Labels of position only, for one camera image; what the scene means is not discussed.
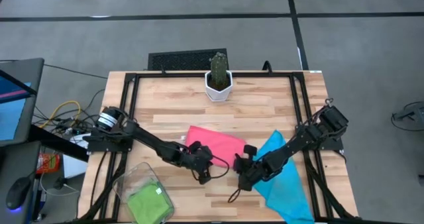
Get yellow cable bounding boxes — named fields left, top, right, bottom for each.
left=38, top=99, right=83, bottom=129

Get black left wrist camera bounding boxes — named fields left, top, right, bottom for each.
left=195, top=170, right=213, bottom=186

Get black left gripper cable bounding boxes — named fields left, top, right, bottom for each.
left=190, top=154, right=231, bottom=181

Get black computer mouse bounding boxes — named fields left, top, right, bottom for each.
left=5, top=176, right=32, bottom=213

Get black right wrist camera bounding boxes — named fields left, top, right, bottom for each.
left=236, top=178, right=253, bottom=192

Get white hexagonal plant pot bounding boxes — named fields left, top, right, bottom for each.
left=204, top=70, right=234, bottom=103

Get green cactus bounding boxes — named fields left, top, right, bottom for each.
left=209, top=51, right=229, bottom=85

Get orange snack packet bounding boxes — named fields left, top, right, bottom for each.
left=35, top=152, right=62, bottom=175

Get computer monitor with blue screen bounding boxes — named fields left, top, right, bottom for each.
left=0, top=57, right=46, bottom=148

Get dark grey desk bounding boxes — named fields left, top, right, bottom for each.
left=0, top=140, right=43, bottom=224

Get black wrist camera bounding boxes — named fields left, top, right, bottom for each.
left=195, top=170, right=213, bottom=186
left=236, top=178, right=253, bottom=192

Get blue microfiber towel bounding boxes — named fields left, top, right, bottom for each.
left=252, top=129, right=315, bottom=224

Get black aluminium table frame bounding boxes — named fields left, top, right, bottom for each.
left=74, top=70, right=360, bottom=224

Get white box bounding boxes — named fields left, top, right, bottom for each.
left=62, top=133, right=89, bottom=180

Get black perforated floor mat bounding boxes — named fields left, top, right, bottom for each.
left=147, top=48, right=230, bottom=72

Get black diagonal beam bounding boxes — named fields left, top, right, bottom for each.
left=27, top=123, right=91, bottom=163

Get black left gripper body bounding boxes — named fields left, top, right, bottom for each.
left=180, top=150, right=215, bottom=180

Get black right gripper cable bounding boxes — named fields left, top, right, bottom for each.
left=227, top=186, right=243, bottom=205

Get bright green microfiber towel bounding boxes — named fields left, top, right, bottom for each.
left=127, top=180, right=175, bottom=224

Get pink microfiber towel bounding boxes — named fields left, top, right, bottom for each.
left=184, top=125, right=248, bottom=169

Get black floor cable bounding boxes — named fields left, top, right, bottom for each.
left=42, top=63, right=109, bottom=80

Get black floor stand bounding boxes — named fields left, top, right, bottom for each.
left=390, top=100, right=424, bottom=133

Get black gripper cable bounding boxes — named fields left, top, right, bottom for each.
left=190, top=154, right=231, bottom=181
left=227, top=186, right=243, bottom=205

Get clear plastic bin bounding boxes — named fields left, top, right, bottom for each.
left=112, top=161, right=176, bottom=224

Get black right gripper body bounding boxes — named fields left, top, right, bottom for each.
left=238, top=156, right=278, bottom=187

